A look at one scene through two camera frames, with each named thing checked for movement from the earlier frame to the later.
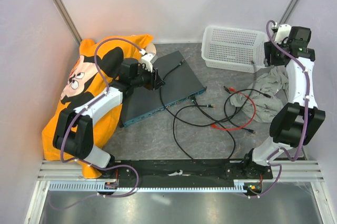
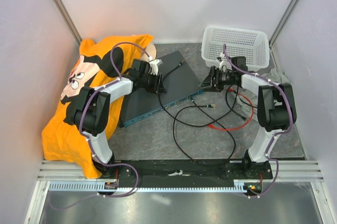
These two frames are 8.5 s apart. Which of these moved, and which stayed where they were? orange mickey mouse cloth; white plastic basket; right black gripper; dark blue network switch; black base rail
Moved: right black gripper
Stayed: dark blue network switch; orange mickey mouse cloth; black base rail; white plastic basket
